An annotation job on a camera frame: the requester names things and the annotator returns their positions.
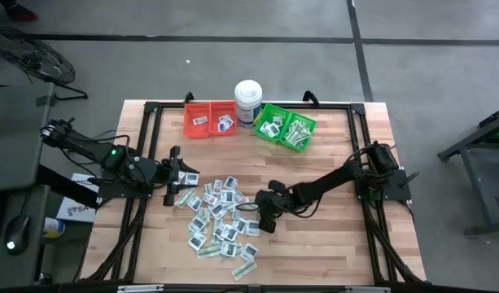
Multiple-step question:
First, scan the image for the black floor fan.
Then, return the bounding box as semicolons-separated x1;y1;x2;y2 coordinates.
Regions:
0;25;90;102

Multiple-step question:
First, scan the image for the white wipes canister blue label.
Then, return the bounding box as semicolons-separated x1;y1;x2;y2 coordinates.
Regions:
233;79;264;130

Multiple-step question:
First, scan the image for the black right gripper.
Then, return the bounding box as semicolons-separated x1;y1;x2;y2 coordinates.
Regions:
255;187;291;234

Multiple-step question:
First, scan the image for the black aluminium rig frame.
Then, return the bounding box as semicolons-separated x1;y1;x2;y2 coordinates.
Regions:
80;100;428;293

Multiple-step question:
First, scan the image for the grey metal stand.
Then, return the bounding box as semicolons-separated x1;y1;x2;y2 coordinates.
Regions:
437;103;499;238

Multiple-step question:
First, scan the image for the black computer mouse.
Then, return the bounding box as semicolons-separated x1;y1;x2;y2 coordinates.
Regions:
3;214;31;257

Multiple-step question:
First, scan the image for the white printed cardboard box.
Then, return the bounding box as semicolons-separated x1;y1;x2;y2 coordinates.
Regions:
55;172;100;225

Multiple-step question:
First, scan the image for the silver frame bracket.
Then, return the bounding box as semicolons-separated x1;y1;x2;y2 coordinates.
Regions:
344;286;392;293
116;284;165;293

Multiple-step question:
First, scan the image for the grey desk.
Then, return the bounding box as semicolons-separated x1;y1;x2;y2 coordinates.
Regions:
0;83;57;288

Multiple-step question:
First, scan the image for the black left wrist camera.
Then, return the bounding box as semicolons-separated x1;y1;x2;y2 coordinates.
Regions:
149;161;169;186

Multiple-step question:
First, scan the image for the small printed can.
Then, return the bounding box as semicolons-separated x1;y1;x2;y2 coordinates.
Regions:
42;216;67;239

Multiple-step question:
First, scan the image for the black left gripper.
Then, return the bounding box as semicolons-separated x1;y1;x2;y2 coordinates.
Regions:
163;145;200;207

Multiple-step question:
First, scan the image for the person's foot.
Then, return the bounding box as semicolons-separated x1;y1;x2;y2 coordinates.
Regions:
2;0;41;23

